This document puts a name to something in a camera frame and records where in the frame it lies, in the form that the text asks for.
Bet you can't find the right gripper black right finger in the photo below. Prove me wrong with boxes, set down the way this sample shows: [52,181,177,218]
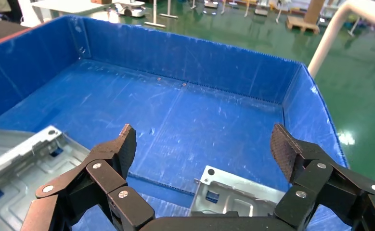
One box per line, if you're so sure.
[270,123,375,231]

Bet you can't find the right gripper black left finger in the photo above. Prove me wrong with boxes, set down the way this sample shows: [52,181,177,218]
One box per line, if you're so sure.
[20,123,156,231]

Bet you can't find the blue corrugated plastic box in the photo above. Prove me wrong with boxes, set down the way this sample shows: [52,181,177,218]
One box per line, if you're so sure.
[0,14,350,231]

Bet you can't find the white metal pipe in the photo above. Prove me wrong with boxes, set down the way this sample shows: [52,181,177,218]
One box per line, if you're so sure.
[307,0,375,79]

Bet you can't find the wooden pallet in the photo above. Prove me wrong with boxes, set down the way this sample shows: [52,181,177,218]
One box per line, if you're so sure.
[286,15,320,35]

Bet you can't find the white mobile machine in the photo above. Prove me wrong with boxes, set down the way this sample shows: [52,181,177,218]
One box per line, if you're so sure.
[114,0,146,18]

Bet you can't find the brown cardboard box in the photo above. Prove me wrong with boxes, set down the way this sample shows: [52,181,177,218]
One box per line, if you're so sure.
[303,0,325,25]

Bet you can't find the white table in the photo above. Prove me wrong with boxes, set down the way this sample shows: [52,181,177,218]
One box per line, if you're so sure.
[31,0,111,20]

